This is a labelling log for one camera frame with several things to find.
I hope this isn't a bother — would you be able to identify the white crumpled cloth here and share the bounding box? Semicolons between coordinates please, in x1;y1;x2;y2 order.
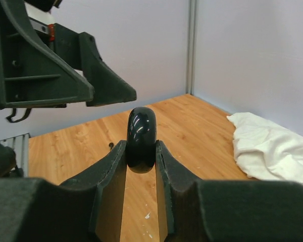
227;112;303;185

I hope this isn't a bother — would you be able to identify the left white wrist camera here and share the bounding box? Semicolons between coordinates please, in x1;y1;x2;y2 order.
24;2;55;35

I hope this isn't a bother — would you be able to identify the black earbud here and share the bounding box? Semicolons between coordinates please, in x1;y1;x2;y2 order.
109;142;114;150

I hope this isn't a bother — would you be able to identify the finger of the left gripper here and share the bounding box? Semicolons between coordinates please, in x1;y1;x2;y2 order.
54;24;137;107
0;1;94;108

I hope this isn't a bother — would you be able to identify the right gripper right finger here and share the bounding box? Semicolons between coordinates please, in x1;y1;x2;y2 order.
156;141;303;241

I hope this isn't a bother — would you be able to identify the black charging case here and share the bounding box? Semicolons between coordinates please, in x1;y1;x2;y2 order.
125;107;157;173

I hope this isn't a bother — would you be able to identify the grey slotted cable duct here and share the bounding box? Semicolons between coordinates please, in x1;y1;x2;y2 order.
0;133;30;177

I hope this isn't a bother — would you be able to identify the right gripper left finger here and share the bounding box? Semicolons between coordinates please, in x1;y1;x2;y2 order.
0;141;126;241

